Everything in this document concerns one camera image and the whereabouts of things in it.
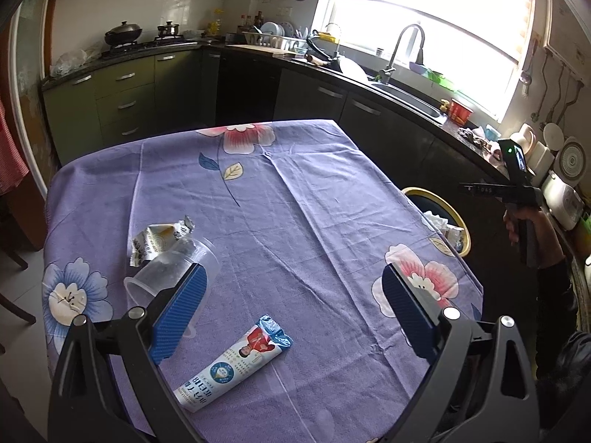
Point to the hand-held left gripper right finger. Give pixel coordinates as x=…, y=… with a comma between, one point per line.
x=411, y=314

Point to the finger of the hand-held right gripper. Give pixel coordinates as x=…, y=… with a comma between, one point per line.
x=478, y=189

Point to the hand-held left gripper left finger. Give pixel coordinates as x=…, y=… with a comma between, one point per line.
x=178, y=314

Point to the yellow-rimmed trash bin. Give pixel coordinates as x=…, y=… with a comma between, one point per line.
x=431, y=204

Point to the clear plastic cup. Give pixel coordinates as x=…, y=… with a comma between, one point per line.
x=171, y=263

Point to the person's right hand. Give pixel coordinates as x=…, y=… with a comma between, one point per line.
x=511, y=228

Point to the crumpled dark rag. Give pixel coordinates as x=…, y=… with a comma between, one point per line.
x=478, y=137

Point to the white crumpled packaging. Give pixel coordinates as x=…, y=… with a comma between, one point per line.
x=445, y=230

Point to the white rice cooker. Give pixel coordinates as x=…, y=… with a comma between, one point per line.
x=561, y=198

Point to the white blue tube package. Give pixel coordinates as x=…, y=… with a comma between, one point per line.
x=231, y=369

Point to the red plastic container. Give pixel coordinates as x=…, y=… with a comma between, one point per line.
x=461, y=111

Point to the crumpled white yellow wrapper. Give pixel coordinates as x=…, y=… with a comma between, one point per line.
x=152, y=240

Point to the steel sink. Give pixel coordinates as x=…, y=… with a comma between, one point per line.
x=411, y=99

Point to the green plastic container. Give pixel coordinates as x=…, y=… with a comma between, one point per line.
x=441, y=79

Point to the purple floral tablecloth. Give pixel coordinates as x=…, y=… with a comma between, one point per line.
x=300, y=221

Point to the steel kitchen faucet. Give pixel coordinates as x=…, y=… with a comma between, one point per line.
x=401, y=37

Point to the dark wooden chair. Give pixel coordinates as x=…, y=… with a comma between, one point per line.
x=14, y=249

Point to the kitchen window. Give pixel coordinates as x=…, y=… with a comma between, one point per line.
x=415, y=9

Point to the black frying pan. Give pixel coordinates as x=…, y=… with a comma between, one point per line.
x=323, y=50

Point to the green kitchen cabinets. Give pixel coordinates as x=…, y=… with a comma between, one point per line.
x=129, y=97

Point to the red checked cloth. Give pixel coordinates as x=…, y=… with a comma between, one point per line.
x=11, y=147

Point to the dish rack with dishes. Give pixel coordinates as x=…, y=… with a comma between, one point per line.
x=274, y=37

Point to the wooden cutting board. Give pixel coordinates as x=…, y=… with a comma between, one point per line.
x=251, y=48

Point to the gas stove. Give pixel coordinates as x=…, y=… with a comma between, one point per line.
x=147, y=47

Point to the clear plastic bag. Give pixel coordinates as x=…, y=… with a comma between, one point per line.
x=74, y=62

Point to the steel cooking pot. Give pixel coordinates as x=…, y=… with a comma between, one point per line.
x=168, y=30

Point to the black wok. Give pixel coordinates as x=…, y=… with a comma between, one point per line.
x=122, y=33

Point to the yellow oil bottle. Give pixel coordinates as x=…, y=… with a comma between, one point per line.
x=214, y=26

